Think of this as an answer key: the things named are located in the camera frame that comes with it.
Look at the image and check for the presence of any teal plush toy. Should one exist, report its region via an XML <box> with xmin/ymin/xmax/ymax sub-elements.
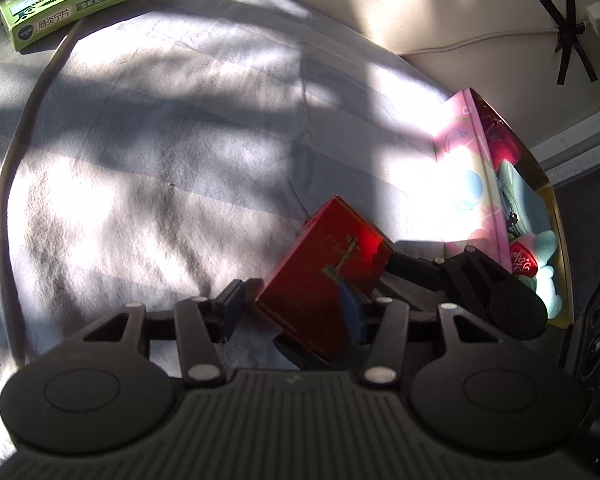
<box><xmin>496</xmin><ymin>162</ymin><xmax>562</xmax><ymax>320</ymax></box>

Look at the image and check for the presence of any red booklet with gold print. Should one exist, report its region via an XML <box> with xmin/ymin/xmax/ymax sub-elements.
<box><xmin>256</xmin><ymin>196</ymin><xmax>391</xmax><ymax>354</ymax></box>

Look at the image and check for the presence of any magenta zip wallet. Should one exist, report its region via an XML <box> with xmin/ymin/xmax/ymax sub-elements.
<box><xmin>481</xmin><ymin>115</ymin><xmax>522</xmax><ymax>170</ymax></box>

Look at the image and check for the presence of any pink gold tin box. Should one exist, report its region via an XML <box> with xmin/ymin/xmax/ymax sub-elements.
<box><xmin>434</xmin><ymin>88</ymin><xmax>573</xmax><ymax>328</ymax></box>

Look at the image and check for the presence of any black tape cross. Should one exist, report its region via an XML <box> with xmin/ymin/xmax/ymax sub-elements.
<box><xmin>540</xmin><ymin>0</ymin><xmax>598</xmax><ymax>86</ymax></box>

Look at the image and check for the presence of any white wall cable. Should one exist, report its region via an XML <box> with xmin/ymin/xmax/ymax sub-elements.
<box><xmin>402</xmin><ymin>29</ymin><xmax>562</xmax><ymax>58</ymax></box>

